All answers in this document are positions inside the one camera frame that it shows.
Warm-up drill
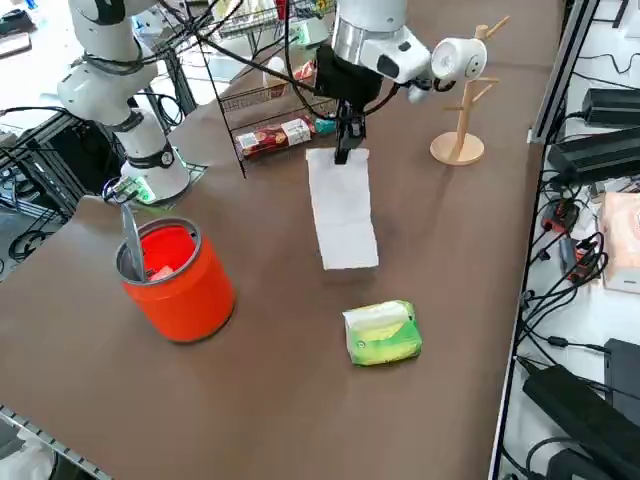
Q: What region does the white paper tissue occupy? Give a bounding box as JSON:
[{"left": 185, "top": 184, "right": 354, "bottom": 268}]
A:
[
  {"left": 343, "top": 301, "right": 409, "bottom": 329},
  {"left": 305, "top": 147, "right": 380, "bottom": 271}
]

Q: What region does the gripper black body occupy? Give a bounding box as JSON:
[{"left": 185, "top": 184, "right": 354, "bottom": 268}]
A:
[{"left": 313, "top": 43, "right": 384, "bottom": 109}]

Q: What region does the black box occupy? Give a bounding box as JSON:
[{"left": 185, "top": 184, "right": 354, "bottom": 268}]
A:
[{"left": 603, "top": 338, "right": 640, "bottom": 401}]

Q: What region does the orange round bin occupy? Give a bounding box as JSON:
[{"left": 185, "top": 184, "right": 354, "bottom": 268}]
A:
[{"left": 115, "top": 202, "right": 236, "bottom": 344}]

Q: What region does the wooden mug tree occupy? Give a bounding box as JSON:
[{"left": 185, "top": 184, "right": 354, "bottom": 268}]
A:
[{"left": 429, "top": 14, "right": 512, "bottom": 167}]

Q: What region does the green lid white jar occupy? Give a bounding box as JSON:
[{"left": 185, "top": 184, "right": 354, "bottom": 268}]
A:
[{"left": 292, "top": 0, "right": 335, "bottom": 47}]

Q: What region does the green tissue pack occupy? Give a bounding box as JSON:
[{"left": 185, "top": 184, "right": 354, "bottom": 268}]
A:
[{"left": 342, "top": 299, "right": 422, "bottom": 369}]

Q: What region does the red black plug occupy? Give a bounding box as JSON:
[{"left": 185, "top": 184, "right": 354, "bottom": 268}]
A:
[
  {"left": 558, "top": 237, "right": 609, "bottom": 287},
  {"left": 542, "top": 199, "right": 580, "bottom": 234}
]

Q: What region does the black wire shelf rack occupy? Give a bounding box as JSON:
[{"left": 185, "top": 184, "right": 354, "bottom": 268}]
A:
[{"left": 197, "top": 0, "right": 346, "bottom": 180}]

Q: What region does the pink tissue box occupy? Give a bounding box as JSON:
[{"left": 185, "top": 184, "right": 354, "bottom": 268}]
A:
[{"left": 597, "top": 191, "right": 640, "bottom": 294}]

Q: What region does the aluminium camera post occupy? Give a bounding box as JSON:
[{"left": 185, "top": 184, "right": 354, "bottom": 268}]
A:
[{"left": 528, "top": 0, "right": 601, "bottom": 146}]

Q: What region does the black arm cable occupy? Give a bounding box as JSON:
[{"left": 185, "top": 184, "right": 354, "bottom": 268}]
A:
[{"left": 89, "top": 0, "right": 451, "bottom": 119}]

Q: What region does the perforated metal rail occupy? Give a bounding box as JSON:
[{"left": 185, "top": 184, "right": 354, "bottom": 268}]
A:
[{"left": 0, "top": 402, "right": 109, "bottom": 480}]

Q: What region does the large black power brick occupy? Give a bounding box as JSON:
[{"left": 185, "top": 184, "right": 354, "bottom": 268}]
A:
[{"left": 522, "top": 363, "right": 640, "bottom": 474}]

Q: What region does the red white cookie box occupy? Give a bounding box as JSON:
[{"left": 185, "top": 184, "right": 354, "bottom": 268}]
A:
[{"left": 234, "top": 115, "right": 317, "bottom": 161}]

